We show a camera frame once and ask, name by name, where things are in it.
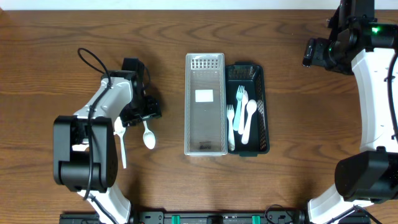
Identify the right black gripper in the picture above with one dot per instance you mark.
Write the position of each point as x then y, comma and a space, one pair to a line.
315, 52

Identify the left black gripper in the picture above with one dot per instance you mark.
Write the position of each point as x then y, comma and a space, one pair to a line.
143, 113

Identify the white spoon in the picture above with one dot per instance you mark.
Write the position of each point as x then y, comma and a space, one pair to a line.
120, 130
251, 108
148, 137

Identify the white plastic fork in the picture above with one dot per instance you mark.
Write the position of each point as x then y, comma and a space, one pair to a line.
230, 117

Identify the mint green plastic fork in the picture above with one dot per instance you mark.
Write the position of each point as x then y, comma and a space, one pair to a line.
239, 98

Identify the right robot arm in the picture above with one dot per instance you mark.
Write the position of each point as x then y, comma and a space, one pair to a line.
361, 46

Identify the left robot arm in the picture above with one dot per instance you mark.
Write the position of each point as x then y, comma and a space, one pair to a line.
85, 159

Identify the white label sticker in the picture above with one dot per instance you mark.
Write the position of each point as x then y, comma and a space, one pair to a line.
204, 96

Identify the translucent white plastic basket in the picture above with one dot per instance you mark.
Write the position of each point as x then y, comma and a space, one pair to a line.
205, 123

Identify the dark green plastic basket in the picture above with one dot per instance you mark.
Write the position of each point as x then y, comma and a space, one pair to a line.
251, 77

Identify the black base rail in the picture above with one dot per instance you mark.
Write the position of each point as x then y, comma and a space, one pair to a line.
271, 215

